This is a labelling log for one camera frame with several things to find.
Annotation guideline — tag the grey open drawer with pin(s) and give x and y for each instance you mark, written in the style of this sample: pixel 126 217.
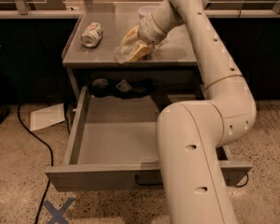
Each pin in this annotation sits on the grey open drawer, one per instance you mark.
pixel 111 142

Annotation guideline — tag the white tag card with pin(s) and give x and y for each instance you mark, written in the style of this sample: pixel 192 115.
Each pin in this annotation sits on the white tag card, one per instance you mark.
pixel 124 86

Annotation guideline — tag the grey metal cabinet counter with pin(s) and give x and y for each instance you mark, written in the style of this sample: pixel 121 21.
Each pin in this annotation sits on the grey metal cabinet counter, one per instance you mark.
pixel 172 67

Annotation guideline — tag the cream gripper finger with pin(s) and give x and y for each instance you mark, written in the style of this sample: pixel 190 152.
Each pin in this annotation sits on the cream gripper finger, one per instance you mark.
pixel 139 50
pixel 131 37

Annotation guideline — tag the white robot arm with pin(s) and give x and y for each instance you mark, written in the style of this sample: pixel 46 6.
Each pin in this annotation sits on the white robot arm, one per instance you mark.
pixel 189 132

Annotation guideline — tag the white paper sheet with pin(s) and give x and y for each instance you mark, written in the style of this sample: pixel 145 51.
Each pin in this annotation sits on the white paper sheet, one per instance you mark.
pixel 46 117

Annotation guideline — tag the crushed soda can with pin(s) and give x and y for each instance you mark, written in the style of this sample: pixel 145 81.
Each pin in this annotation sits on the crushed soda can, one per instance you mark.
pixel 92 35

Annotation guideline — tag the black drawer handle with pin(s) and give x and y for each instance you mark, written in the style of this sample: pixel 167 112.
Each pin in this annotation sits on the black drawer handle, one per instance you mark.
pixel 147 180

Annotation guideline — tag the black bundle behind drawer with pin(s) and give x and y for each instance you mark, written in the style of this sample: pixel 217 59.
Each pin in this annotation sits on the black bundle behind drawer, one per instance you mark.
pixel 101 87

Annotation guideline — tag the white ceramic bowl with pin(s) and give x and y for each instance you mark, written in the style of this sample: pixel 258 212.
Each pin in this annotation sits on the white ceramic bowl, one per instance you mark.
pixel 143 11

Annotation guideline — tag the clear plastic water bottle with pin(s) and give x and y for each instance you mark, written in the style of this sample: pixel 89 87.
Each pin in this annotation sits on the clear plastic water bottle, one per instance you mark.
pixel 122 53

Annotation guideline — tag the blue tape cross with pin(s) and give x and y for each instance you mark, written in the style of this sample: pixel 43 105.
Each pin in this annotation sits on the blue tape cross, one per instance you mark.
pixel 57 213

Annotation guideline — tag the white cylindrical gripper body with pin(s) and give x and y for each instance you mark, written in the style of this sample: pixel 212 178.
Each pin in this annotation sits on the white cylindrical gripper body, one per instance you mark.
pixel 148 31

